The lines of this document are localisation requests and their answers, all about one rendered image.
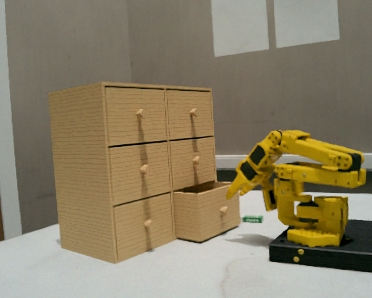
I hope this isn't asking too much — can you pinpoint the tan cardboard drawer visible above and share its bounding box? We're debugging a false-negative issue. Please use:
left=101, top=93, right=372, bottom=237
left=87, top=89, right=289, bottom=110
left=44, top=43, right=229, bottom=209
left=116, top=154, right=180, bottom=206
left=169, top=137, right=215, bottom=188
left=108, top=142, right=170, bottom=202
left=113, top=193, right=173, bottom=260
left=173, top=181, right=241, bottom=242
left=166, top=90, right=212, bottom=137
left=105, top=88, right=167, bottom=143

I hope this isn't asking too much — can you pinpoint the tan wooden chest of drawers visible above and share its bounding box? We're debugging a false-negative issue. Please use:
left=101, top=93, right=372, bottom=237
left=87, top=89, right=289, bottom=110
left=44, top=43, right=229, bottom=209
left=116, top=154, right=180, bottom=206
left=48, top=82, right=217, bottom=264

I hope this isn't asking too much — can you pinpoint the white eraser with green sleeve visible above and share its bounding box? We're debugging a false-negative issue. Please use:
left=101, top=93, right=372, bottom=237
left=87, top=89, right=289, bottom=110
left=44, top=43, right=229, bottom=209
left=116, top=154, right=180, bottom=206
left=241, top=215, right=264, bottom=223

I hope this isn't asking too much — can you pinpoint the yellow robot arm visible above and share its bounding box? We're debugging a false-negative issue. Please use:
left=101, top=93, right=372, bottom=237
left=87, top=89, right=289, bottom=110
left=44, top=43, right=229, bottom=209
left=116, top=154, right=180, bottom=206
left=247, top=129, right=366, bottom=247

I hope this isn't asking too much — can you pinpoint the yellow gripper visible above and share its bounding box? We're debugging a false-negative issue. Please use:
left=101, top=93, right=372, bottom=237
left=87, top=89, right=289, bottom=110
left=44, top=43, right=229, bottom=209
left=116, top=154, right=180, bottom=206
left=226, top=154, right=277, bottom=211

